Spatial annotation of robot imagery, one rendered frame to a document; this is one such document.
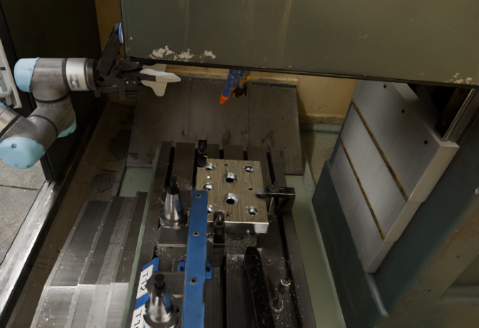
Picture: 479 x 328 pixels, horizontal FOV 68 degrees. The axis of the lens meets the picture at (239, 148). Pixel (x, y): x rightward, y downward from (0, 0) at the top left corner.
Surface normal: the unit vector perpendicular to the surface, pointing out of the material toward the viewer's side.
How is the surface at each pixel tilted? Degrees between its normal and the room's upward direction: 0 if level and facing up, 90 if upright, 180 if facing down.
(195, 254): 0
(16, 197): 0
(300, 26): 90
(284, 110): 24
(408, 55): 90
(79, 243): 8
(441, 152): 90
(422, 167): 90
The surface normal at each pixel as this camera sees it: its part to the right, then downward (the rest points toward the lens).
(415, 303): 0.05, 0.63
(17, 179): 0.11, -0.77
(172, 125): 0.13, -0.44
